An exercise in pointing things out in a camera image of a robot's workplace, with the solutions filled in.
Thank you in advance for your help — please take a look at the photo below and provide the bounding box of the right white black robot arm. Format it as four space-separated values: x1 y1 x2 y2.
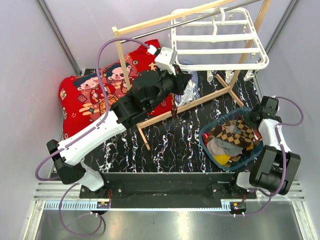
227 96 304 199

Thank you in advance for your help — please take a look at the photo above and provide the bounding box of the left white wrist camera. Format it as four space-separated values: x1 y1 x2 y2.
147 45 177 76

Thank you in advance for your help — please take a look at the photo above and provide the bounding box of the aluminium frame rail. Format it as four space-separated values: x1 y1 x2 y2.
32 181 86 201

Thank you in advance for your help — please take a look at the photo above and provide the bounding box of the brown argyle sock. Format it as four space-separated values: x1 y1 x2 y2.
171 93 178 118
209 118 260 151

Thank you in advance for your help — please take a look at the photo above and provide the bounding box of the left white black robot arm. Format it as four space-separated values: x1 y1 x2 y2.
47 65 192 198

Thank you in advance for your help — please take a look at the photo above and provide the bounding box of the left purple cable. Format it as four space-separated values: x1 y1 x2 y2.
34 37 153 237

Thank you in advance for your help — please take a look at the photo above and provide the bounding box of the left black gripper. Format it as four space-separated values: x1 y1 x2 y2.
147 64 193 112

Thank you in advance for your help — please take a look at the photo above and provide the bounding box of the grey sock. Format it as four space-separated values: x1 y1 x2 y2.
206 137 243 157

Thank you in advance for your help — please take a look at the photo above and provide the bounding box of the right vertical aluminium post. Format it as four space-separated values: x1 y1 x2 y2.
265 0 300 54

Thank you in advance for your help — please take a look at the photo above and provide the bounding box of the white plastic clip hanger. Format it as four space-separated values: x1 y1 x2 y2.
170 7 270 72

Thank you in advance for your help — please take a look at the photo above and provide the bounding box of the yellow sock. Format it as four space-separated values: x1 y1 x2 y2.
213 154 231 166

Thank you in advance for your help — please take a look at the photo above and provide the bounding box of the red cartoon pillow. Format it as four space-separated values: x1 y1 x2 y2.
59 45 172 140

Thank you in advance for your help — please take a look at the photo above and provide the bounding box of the left vertical aluminium post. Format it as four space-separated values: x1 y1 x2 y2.
35 0 82 75

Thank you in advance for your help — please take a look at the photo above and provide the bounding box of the blue striped cloth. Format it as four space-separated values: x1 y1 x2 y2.
175 71 200 107

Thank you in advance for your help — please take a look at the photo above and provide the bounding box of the wooden drying rack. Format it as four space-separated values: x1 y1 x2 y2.
112 0 271 150

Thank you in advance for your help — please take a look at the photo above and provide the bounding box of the vertical aluminium post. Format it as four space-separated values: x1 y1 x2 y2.
265 0 300 54
35 0 82 75

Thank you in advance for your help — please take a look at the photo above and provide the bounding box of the clear blue plastic bin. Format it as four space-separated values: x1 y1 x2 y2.
199 107 263 171

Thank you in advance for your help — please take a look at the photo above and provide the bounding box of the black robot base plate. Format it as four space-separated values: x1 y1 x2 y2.
79 172 248 199

